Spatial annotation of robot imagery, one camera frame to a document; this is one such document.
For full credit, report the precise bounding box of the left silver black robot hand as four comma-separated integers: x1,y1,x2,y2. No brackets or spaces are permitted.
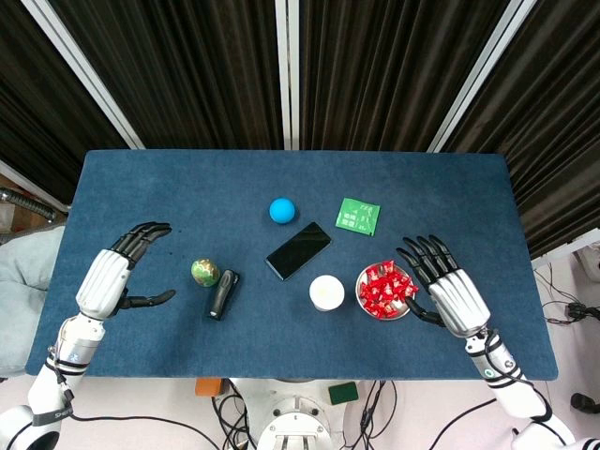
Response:
74,221,177,323

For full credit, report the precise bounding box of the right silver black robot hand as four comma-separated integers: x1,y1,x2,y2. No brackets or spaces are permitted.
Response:
396,233,492,338

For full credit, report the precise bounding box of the silver metal plate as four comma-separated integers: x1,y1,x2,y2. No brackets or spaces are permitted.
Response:
354,262,418,322

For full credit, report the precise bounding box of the white paper cup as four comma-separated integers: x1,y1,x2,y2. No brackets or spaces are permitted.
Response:
308,275,346,313

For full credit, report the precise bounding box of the light blue fabric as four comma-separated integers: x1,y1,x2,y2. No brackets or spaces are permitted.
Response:
0,225,67,376

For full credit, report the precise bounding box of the black stapler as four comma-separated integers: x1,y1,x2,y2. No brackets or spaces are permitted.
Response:
207,268,241,323

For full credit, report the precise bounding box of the green sachet packet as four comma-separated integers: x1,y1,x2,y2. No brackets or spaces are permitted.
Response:
334,197,382,238

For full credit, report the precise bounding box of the blue tablecloth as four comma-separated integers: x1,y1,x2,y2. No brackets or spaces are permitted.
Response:
25,149,560,381

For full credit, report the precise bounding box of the orange box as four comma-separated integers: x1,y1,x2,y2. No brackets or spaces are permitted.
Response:
195,377,223,398

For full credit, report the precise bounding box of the dark green box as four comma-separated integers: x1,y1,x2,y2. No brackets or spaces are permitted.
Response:
327,381,360,406

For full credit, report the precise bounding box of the black floor object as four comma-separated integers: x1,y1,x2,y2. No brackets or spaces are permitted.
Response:
570,392,600,414

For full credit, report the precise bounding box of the black smartphone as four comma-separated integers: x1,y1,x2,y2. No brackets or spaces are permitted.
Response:
264,221,333,282

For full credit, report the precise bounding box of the blue ball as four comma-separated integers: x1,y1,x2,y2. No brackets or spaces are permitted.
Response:
268,197,297,226

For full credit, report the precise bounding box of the white robot torso base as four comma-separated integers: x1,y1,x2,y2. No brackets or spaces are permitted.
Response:
229,377,365,450

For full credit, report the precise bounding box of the dark pleated curtain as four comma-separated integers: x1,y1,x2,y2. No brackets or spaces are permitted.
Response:
298,0,512,152
46,0,285,151
442,0,600,259
0,0,130,203

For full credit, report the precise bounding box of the black cable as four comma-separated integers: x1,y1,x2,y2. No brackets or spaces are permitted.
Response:
210,380,258,450
532,266,600,325
344,380,399,450
59,412,221,450
428,397,499,450

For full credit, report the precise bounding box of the grey corrugated hose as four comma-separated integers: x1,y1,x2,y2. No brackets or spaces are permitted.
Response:
0,187,56,221

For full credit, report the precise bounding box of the white frame rail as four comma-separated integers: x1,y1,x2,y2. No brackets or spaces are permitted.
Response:
0,158,71,213
530,228,600,271

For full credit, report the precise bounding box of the white frame post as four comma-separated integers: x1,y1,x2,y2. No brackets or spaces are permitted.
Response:
21,0,145,151
427,0,538,154
275,0,301,151

